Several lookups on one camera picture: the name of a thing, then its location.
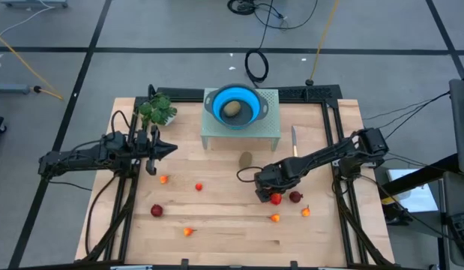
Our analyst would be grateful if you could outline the grey floor stand base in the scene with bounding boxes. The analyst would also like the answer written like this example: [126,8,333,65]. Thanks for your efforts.
[0,0,69,9]
[0,83,32,95]

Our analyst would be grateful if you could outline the black desk beam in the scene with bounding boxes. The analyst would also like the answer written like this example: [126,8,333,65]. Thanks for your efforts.
[377,153,461,196]

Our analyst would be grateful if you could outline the blue grey collapsible colander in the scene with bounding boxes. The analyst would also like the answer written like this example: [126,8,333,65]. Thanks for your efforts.
[203,82,270,131]

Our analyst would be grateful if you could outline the brown kiwi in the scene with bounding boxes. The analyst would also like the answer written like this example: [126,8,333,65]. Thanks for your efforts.
[238,151,253,170]

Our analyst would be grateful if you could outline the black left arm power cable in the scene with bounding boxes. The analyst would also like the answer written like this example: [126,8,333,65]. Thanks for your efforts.
[84,174,118,257]

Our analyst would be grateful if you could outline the black coiled power cable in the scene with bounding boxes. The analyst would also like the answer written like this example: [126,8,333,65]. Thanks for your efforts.
[244,18,274,84]

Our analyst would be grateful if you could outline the white floor cable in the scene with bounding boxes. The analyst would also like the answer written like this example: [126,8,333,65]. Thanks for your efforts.
[0,5,55,37]

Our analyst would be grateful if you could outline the grey laptop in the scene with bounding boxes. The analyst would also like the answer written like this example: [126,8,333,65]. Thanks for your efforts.
[440,170,464,269]

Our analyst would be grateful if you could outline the pale potato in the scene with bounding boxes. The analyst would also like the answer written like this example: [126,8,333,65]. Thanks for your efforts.
[223,100,242,118]

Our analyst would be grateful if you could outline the white box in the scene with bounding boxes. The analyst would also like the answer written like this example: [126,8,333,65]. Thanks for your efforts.
[387,168,441,214]

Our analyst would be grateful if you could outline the green plant in white pot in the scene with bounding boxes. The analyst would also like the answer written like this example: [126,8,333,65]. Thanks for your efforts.
[136,92,178,128]

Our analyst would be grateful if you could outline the black tangled cable bundle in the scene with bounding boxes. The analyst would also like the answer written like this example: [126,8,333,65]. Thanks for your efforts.
[226,0,319,31]

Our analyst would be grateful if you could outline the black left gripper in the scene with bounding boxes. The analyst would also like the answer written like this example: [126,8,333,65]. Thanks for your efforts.
[132,125,179,176]

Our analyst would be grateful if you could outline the grey desk panel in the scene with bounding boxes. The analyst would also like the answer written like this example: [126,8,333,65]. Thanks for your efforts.
[448,77,464,176]

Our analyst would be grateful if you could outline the pale green perforated metal stand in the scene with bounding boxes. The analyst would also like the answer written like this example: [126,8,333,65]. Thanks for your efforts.
[199,88,282,152]

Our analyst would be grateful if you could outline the black aluminium table frame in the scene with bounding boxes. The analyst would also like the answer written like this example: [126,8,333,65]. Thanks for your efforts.
[74,83,397,270]

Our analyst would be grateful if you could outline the black desk cables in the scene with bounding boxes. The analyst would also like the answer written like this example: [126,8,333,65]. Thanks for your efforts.
[362,89,452,140]

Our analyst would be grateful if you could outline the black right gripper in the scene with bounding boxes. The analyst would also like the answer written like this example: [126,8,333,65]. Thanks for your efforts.
[253,163,304,203]

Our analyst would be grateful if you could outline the black right gripper cable loop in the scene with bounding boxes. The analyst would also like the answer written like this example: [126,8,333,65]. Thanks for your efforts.
[236,166,265,184]

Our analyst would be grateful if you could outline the yellow cable with black plug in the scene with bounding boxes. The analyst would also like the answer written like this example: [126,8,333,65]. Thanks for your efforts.
[308,0,340,86]
[0,29,64,101]

